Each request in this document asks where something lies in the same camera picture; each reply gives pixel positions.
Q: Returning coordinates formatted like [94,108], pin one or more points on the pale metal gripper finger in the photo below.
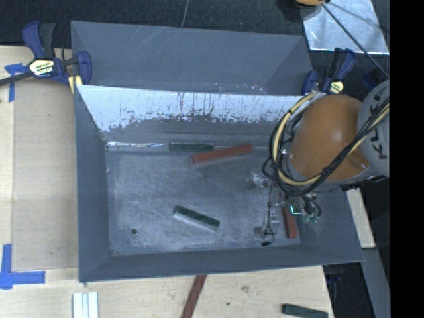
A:
[260,232]
[275,216]

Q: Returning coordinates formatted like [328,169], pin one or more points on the red-brown flat block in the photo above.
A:
[194,295]
[222,154]
[290,225]

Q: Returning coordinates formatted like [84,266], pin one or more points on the dark green flat block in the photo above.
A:
[191,147]
[196,217]

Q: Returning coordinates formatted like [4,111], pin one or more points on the grey metal bin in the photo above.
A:
[159,190]

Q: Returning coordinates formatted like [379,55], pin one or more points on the pale wood board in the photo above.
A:
[44,177]

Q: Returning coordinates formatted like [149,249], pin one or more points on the black cylinder on white bracket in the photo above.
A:
[350,187]

